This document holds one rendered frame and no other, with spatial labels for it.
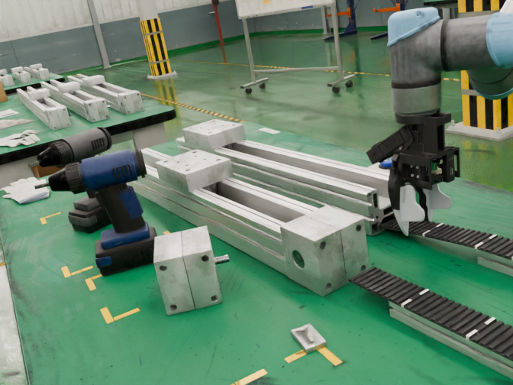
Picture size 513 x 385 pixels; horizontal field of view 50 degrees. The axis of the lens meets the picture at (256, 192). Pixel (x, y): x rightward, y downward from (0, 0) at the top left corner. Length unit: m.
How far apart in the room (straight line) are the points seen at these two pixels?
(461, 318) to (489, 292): 0.13
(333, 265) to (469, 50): 0.36
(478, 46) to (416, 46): 0.08
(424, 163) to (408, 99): 0.10
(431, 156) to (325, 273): 0.25
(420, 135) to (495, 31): 0.19
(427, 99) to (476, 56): 0.09
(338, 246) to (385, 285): 0.10
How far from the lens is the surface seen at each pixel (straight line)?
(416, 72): 0.87
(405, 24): 0.86
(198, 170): 1.15
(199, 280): 0.86
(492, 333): 0.71
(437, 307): 0.76
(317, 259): 0.82
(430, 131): 0.89
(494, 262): 0.91
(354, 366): 0.72
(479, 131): 4.25
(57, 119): 2.79
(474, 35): 0.85
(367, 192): 0.99
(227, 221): 1.04
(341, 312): 0.81
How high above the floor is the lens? 1.22
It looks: 20 degrees down
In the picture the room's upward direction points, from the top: 10 degrees counter-clockwise
